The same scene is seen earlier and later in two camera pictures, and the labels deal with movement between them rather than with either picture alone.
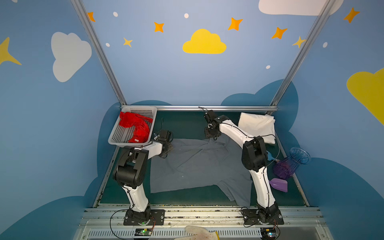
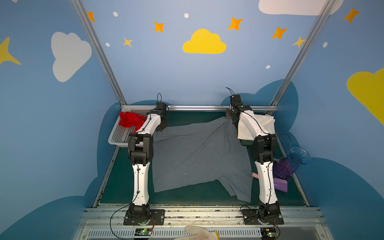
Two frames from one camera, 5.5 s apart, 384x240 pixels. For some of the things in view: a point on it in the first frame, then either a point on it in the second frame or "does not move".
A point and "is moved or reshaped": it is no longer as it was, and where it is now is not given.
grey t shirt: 203,164 is moved or reshaped
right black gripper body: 212,132 to 235,102
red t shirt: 141,130 does not move
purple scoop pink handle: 279,184 does not move
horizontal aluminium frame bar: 195,108 does not move
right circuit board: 267,233 does not move
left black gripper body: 165,148 to 162,107
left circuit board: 143,232 does not move
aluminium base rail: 108,223 does not move
